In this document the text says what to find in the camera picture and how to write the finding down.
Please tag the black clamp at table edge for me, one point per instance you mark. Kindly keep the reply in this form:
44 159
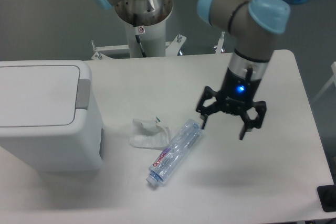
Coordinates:
326 195

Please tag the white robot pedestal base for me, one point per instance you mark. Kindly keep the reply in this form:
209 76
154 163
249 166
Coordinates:
145 27

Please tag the white push-button trash can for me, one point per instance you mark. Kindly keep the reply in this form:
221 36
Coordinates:
49 116

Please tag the white frame at right edge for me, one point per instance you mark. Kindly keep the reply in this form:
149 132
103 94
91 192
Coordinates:
329 83

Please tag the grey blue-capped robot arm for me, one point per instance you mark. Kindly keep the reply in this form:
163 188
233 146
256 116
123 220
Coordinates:
256 24

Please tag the clear plastic water bottle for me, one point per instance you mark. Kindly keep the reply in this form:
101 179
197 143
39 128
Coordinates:
166 163

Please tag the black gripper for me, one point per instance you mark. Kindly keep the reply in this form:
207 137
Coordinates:
236 95

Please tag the crumpled white tissue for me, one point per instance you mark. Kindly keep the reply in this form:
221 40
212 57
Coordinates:
149 134

